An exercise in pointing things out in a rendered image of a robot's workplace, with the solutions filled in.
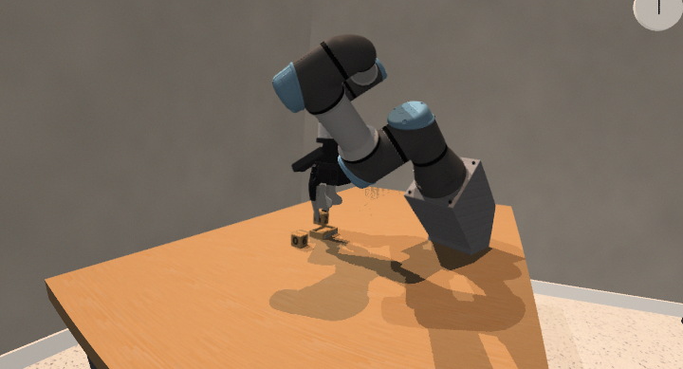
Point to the tan wooden number cube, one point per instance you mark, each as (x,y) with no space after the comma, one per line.
(324,218)
(299,239)

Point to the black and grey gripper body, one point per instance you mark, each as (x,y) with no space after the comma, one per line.
(331,173)

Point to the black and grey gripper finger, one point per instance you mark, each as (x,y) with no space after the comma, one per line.
(331,193)
(318,196)

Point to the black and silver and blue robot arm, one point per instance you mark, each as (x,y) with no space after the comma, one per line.
(319,83)

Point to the wooden rectangular tray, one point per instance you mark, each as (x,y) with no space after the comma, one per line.
(323,232)

